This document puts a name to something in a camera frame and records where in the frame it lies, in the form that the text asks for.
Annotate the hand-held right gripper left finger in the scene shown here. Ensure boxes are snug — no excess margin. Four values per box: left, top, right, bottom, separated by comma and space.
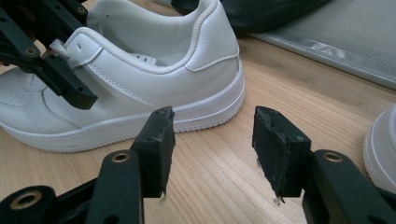
85, 106, 176, 224

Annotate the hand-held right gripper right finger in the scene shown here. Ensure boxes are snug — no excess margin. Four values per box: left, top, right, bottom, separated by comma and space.
251, 105, 396, 224

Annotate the white sneaker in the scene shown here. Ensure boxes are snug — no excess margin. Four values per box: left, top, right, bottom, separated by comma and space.
362, 104, 396, 194
0, 0, 246, 153

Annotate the black slipper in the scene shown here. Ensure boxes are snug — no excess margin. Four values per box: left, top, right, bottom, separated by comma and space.
218, 0, 331, 36
171, 0, 204, 16

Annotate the metal shoe rack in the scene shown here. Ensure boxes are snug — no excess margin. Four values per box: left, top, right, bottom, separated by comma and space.
153, 0, 396, 91

